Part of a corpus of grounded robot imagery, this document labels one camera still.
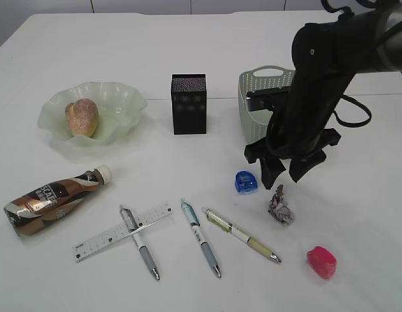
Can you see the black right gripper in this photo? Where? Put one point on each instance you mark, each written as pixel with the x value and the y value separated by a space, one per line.
pixel 297 130

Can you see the paper ball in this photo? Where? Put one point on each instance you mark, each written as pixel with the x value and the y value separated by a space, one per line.
pixel 279 209

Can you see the sugared bread roll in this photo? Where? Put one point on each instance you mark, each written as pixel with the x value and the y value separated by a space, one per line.
pixel 82 117

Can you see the brown coffee drink bottle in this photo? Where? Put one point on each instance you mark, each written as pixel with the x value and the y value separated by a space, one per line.
pixel 49 203

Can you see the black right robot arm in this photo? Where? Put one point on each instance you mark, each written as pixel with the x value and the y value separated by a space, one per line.
pixel 326 57

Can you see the blue pencil sharpener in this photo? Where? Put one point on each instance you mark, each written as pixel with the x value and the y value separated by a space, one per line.
pixel 245 182

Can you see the pale green plastic basket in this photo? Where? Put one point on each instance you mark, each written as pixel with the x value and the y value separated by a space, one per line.
pixel 254 124

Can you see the cream green pen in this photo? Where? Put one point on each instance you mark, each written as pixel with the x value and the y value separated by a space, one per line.
pixel 242 235

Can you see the pink pencil sharpener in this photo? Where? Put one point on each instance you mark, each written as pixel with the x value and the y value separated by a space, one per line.
pixel 322 261

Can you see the blue clip grey pen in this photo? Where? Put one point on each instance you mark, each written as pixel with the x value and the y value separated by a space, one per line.
pixel 193 220

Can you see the black perforated pen holder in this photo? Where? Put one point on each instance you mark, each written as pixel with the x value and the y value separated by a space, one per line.
pixel 189 104

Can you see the grey grip clear pen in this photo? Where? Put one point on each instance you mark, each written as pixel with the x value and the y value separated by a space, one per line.
pixel 140 243

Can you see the pale green wavy glass bowl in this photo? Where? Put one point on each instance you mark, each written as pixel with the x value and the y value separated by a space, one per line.
pixel 119 107

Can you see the clear plastic ruler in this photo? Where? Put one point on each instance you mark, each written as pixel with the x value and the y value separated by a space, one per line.
pixel 111 236

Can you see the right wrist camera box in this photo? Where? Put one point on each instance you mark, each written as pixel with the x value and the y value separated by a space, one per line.
pixel 271 99

